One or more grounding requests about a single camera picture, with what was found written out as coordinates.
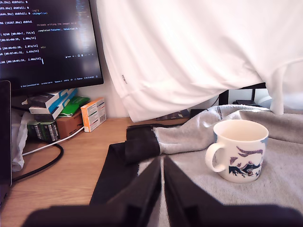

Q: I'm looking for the green packet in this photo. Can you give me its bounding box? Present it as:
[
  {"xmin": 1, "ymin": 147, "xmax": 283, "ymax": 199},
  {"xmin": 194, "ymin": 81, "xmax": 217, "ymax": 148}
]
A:
[{"xmin": 58, "ymin": 95, "xmax": 90, "ymax": 118}]

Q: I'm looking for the black cable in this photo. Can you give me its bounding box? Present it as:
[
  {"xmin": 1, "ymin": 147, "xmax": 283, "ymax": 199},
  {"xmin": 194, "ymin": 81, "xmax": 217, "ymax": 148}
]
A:
[{"xmin": 10, "ymin": 141, "xmax": 65, "ymax": 183}]

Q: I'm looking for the white mug with blue print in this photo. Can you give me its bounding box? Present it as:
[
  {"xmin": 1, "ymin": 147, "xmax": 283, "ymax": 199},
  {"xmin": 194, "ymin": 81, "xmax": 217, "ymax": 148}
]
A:
[{"xmin": 205, "ymin": 119, "xmax": 269, "ymax": 184}]

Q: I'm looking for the dark laptop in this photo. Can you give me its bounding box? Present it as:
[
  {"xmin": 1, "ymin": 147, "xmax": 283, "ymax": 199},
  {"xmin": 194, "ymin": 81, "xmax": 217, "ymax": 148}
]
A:
[{"xmin": 0, "ymin": 80, "xmax": 12, "ymax": 207}]

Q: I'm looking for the white cable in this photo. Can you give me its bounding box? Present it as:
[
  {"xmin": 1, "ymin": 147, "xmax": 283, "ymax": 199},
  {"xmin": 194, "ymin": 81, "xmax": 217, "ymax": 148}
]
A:
[{"xmin": 21, "ymin": 125, "xmax": 85, "ymax": 157}]

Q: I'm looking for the grey sweatshirt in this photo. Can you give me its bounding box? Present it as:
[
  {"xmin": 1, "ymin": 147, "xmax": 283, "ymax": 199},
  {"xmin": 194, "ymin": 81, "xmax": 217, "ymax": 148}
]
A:
[{"xmin": 136, "ymin": 104, "xmax": 303, "ymax": 227}]

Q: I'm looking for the orange white medicine box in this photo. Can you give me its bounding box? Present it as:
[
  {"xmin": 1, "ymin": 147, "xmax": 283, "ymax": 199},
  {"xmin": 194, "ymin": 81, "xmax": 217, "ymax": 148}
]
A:
[{"xmin": 80, "ymin": 97, "xmax": 107, "ymax": 132}]

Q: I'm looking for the black fabric piece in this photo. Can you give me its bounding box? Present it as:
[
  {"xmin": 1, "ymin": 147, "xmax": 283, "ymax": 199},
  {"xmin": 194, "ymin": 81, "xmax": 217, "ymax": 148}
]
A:
[{"xmin": 89, "ymin": 124, "xmax": 162, "ymax": 207}]

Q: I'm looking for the white plastic bag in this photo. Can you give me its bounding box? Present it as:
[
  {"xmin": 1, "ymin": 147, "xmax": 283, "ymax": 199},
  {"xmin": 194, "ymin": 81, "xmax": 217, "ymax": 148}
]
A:
[{"xmin": 10, "ymin": 111, "xmax": 29, "ymax": 173}]

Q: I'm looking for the white blue box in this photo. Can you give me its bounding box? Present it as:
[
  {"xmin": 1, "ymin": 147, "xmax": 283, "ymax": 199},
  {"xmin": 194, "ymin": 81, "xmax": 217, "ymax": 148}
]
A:
[
  {"xmin": 44, "ymin": 87, "xmax": 79, "ymax": 109},
  {"xmin": 28, "ymin": 100, "xmax": 72, "ymax": 121}
]

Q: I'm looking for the brown cardboard box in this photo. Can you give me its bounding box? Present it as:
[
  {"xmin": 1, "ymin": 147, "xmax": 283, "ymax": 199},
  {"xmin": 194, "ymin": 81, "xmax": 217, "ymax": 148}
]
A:
[{"xmin": 55, "ymin": 110, "xmax": 85, "ymax": 140}]

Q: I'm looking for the small black box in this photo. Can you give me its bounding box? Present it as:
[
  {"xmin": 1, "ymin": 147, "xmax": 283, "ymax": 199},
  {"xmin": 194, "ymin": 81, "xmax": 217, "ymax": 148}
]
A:
[{"xmin": 27, "ymin": 93, "xmax": 56, "ymax": 107}]

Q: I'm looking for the white hanging cloth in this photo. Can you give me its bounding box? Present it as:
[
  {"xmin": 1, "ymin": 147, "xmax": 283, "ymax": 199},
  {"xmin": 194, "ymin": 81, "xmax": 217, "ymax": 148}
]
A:
[{"xmin": 96, "ymin": 0, "xmax": 303, "ymax": 123}]

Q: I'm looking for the black computer monitor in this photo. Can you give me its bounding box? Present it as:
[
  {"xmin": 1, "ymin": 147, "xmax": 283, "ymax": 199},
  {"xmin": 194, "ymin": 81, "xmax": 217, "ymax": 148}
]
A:
[{"xmin": 0, "ymin": 0, "xmax": 105, "ymax": 96}]

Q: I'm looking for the green black battery pack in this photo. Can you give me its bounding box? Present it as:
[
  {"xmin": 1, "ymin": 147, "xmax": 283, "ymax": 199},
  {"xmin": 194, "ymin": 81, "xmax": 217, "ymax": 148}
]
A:
[{"xmin": 27, "ymin": 119, "xmax": 60, "ymax": 143}]

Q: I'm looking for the black metal frame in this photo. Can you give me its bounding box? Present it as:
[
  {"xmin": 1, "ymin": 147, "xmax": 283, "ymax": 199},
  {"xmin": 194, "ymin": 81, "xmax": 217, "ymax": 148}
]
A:
[{"xmin": 218, "ymin": 82, "xmax": 267, "ymax": 106}]

